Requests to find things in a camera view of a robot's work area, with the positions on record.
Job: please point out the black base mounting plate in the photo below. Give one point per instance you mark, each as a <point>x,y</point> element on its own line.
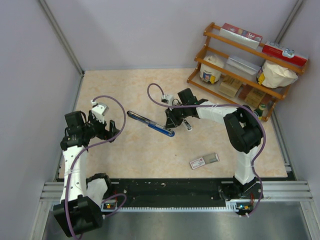
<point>184,192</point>

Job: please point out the red white staple box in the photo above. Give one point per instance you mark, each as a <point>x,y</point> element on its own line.
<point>204,160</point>

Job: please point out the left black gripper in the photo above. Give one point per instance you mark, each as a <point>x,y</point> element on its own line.
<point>105,134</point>

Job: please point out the light brown cardboard box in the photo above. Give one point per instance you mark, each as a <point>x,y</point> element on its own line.
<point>230,86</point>

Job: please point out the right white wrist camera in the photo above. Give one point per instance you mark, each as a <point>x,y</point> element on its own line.
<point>167,99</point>

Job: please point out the dark brown cardboard box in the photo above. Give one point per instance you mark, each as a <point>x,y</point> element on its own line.
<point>253,96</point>

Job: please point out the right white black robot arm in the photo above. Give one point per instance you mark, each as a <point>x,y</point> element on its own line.
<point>243,130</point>

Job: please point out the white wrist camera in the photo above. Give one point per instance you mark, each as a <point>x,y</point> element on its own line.
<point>99,110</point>
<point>167,99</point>

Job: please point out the green glass bottle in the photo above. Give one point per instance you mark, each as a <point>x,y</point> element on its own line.
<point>260,110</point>

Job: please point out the silver grey long box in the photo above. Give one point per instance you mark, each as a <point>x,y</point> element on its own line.
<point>242,68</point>

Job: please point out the white bag with yellow label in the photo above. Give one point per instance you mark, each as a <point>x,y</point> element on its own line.
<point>272,75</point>

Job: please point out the red white wrap box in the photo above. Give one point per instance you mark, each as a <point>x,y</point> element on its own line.
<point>284,53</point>

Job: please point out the blue metal stapler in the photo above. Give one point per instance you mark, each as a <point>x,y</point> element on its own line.
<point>151,124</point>

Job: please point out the aluminium frame rail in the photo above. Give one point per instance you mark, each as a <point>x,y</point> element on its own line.
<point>273,191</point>

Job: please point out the white jar with label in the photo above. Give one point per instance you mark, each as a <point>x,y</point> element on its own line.
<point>208,74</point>

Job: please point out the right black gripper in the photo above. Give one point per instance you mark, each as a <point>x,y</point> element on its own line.
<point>172,120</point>

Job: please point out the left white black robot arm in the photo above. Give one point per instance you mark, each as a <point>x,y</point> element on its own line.
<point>79,208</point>

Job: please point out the grey slotted cable duct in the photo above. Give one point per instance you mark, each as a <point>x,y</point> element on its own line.
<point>230,206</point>

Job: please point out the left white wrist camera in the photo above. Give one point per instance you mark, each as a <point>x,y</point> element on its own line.
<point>99,110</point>

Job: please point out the small white stapler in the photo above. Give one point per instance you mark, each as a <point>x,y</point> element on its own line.
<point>187,125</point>

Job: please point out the wooden three-tier shelf rack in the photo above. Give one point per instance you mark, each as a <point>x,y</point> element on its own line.
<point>212,32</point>

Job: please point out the red foil roll box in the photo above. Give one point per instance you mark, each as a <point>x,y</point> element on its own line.
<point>240,36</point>

